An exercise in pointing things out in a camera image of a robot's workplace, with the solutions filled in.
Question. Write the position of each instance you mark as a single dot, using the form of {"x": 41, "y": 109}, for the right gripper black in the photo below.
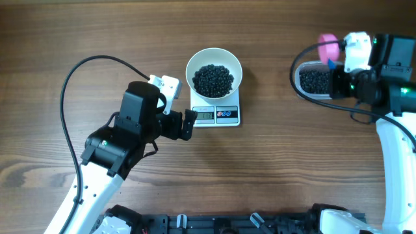
{"x": 335, "y": 88}

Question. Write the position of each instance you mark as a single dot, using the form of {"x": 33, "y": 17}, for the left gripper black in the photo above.
{"x": 175, "y": 131}

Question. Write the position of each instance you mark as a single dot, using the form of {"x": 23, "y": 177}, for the pink scoop with blue handle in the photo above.
{"x": 328, "y": 53}

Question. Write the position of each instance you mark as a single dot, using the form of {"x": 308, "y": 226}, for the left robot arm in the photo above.
{"x": 112, "y": 151}

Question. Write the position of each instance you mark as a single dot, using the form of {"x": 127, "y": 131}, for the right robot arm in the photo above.
{"x": 376, "y": 71}

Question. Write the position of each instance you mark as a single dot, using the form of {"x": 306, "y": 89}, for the white digital kitchen scale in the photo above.
{"x": 223, "y": 112}

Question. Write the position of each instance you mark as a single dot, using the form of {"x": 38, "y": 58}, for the black beans in bowl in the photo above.
{"x": 213, "y": 81}

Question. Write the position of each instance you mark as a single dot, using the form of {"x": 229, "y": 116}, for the white bowl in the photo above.
{"x": 217, "y": 57}

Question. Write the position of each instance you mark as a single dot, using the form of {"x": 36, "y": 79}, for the black beans in container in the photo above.
{"x": 314, "y": 81}

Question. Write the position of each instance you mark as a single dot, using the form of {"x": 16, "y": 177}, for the clear plastic food container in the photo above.
{"x": 311, "y": 65}

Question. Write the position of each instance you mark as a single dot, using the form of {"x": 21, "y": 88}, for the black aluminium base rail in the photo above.
{"x": 183, "y": 224}

